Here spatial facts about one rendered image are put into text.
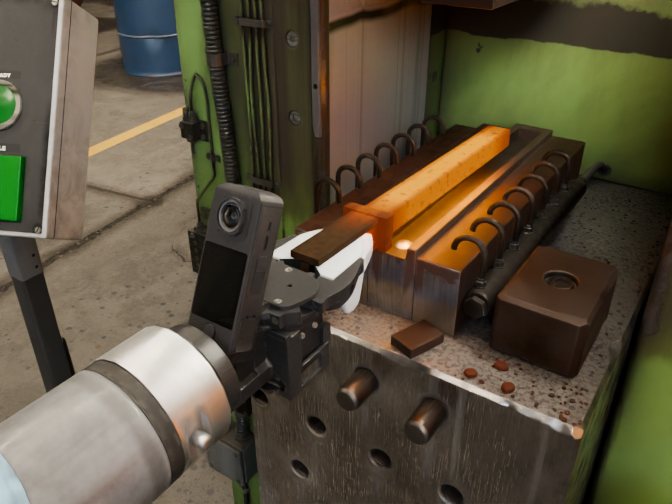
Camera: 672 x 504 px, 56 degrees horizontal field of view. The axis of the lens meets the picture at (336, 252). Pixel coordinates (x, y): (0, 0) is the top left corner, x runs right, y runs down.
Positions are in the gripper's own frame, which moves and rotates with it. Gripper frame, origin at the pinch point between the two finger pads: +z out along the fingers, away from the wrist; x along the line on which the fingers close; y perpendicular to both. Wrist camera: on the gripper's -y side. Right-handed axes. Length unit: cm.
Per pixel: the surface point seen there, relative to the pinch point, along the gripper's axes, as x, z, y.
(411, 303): 2.3, 7.3, 11.1
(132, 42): -383, 272, 83
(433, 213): -1.2, 18.0, 6.3
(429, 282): 4.1, 7.4, 7.9
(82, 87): -42.6, 4.1, -4.9
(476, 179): -1.2, 29.6, 6.5
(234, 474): -36, 14, 71
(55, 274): -181, 64, 105
